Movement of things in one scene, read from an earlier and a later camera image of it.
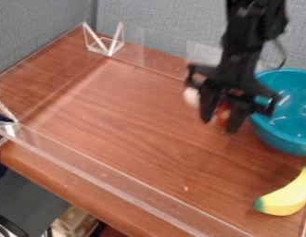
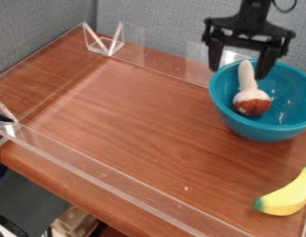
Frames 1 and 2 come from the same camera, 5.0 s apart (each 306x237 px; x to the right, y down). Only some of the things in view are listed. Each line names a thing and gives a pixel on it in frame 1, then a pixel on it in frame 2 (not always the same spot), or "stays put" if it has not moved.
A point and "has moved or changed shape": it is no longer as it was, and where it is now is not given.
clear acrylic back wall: (169, 55) stays put
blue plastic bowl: (286, 129) has moved or changed shape
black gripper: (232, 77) → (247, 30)
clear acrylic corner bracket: (102, 44) stays put
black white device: (6, 228) stays put
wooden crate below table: (76, 223) stays put
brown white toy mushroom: (220, 118) has moved or changed shape
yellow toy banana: (287, 200) stays put
